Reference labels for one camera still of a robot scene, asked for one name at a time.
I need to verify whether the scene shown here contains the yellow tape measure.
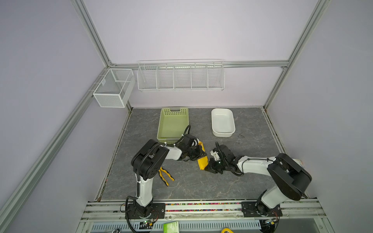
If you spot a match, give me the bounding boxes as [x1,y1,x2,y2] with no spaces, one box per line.
[221,228,233,233]

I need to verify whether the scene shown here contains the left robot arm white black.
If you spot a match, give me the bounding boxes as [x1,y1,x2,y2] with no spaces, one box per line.
[125,125,207,219]

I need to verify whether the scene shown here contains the green white small box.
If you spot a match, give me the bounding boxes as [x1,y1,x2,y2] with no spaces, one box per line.
[163,221,180,233]

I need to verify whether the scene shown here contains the long white wire shelf basket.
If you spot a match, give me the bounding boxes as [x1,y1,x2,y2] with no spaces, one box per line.
[138,59,225,91]

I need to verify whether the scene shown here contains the white oval plastic tub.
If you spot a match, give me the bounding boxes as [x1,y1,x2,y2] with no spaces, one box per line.
[211,108,236,137]

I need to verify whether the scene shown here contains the green perforated plastic basket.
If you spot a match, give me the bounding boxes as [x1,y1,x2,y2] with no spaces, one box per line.
[157,108,189,144]

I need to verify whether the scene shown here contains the yellow black pliers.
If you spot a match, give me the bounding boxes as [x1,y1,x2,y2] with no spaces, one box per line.
[158,167,174,186]

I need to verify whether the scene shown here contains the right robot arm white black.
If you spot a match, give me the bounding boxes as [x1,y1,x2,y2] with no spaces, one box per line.
[205,143,312,216]

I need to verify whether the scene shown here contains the aluminium frame rail base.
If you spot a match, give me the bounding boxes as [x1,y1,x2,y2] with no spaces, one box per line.
[76,199,335,233]

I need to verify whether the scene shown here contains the small white mesh basket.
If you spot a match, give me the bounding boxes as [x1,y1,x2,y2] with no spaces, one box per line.
[93,69,136,108]

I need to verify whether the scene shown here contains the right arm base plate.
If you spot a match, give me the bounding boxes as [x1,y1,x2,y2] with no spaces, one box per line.
[241,201,283,217]

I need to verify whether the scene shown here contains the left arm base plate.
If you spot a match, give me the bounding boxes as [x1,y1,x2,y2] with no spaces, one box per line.
[126,203,166,219]

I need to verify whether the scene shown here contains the yellow paper napkin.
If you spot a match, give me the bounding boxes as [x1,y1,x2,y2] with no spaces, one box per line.
[197,141,208,170]

